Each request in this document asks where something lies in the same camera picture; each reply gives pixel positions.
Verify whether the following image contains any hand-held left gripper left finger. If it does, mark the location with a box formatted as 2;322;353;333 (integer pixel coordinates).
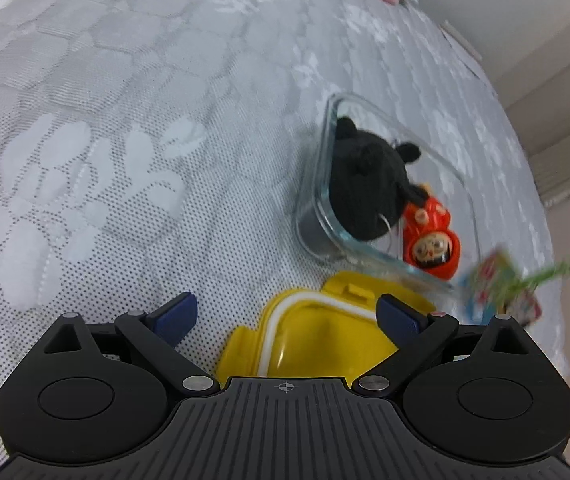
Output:
44;292;219;395

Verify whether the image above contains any clear glass container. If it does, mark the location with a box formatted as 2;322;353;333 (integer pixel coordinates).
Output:
295;92;482;302

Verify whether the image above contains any yellow container lid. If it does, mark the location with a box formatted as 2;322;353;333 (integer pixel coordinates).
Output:
215;271;438;379

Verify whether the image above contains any colourful tag with green string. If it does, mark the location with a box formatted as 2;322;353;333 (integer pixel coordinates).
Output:
457;245;542;329

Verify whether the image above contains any grey quilted mattress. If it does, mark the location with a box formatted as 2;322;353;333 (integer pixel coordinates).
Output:
0;0;570;480

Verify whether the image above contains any green striped strip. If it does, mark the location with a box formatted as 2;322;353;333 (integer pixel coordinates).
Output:
515;254;570;292

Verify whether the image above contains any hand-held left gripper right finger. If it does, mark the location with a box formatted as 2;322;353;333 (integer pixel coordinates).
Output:
357;294;532;397

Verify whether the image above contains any orange doll figure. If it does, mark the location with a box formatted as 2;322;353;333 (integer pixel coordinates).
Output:
402;191;464;267

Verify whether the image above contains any black knitted plush toy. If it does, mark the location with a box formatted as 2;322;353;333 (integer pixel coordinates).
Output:
327;116;432;242

